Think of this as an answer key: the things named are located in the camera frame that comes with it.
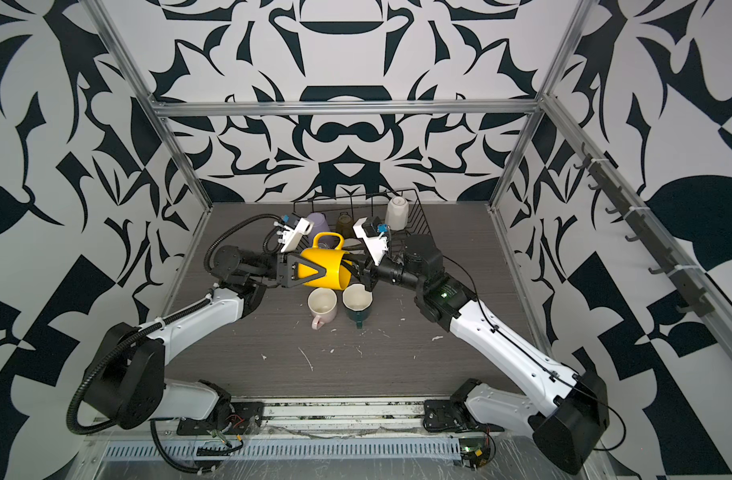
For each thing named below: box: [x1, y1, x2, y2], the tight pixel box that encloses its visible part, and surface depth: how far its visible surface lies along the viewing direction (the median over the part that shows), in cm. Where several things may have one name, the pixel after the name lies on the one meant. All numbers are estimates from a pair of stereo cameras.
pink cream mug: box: [307, 286, 338, 330], surface depth 87 cm
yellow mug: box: [298, 232, 352, 291], surface depth 60 cm
